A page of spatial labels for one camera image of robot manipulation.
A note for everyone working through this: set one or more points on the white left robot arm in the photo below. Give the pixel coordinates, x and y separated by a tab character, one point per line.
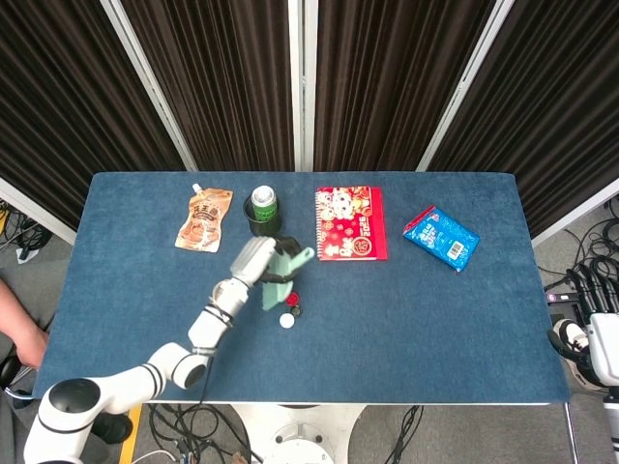
208	328

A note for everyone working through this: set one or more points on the brown sauce pouch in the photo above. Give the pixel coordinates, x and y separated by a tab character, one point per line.
203	222

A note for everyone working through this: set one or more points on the red spiral notebook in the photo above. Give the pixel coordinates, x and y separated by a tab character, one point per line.
348	227

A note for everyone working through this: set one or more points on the black device with purple label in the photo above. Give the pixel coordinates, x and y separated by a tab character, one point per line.
553	297

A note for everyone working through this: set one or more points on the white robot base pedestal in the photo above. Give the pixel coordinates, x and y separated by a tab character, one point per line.
300	435

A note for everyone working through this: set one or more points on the person's bare forearm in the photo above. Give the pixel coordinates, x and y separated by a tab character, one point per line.
19	333

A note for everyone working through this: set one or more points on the mint green handheld tool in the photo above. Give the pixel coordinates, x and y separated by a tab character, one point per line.
278	295

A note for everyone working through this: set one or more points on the blue snack bag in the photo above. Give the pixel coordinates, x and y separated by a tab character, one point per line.
442	239

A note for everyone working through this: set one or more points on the blue table cloth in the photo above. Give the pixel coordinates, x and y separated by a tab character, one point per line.
387	338

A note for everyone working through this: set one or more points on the small white cap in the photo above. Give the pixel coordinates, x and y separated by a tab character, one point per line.
286	321

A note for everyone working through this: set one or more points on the green can in cup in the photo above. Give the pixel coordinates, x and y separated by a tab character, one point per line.
263	227

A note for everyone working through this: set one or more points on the red round cap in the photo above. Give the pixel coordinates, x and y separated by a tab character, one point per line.
292	299

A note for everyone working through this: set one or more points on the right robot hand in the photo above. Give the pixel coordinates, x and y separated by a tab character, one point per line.
604	343

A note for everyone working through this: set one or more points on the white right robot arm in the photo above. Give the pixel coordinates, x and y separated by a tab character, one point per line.
611	425

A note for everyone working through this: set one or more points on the dark pleated screen panel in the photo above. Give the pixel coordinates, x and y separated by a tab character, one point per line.
556	96
72	96
387	72
217	72

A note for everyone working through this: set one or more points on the green energy drink can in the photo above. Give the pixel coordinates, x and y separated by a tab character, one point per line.
263	195

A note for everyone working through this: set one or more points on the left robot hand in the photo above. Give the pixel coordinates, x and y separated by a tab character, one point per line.
251	261

